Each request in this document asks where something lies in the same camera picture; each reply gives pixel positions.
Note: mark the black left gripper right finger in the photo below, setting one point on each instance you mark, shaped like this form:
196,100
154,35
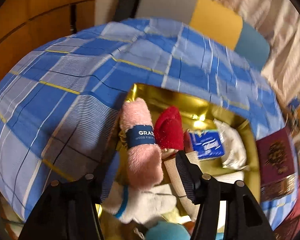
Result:
190,175

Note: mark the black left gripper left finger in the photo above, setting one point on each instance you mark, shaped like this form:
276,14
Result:
110,176

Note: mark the beige sock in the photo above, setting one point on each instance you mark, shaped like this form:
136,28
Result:
189,208

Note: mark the blue tissue packet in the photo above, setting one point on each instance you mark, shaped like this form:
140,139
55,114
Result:
206,143

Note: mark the pink towel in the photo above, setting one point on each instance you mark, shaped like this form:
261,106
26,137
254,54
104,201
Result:
144,169

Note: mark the white work glove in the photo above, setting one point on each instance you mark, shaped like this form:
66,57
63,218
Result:
144,207

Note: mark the white mesh pouch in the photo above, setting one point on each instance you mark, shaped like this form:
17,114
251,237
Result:
235,156

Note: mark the red knit item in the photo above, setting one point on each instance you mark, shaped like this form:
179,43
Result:
168,129

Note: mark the teal plush ball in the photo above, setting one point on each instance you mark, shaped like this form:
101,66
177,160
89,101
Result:
167,231

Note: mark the gold tray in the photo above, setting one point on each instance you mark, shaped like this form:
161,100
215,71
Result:
196,114

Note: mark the blue plaid tablecloth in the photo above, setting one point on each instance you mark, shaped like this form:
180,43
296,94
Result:
60,101

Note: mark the pink cardboard box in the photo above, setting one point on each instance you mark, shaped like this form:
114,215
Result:
276,164

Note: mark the patterned beige curtain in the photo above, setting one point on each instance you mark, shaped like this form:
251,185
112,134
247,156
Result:
279,22

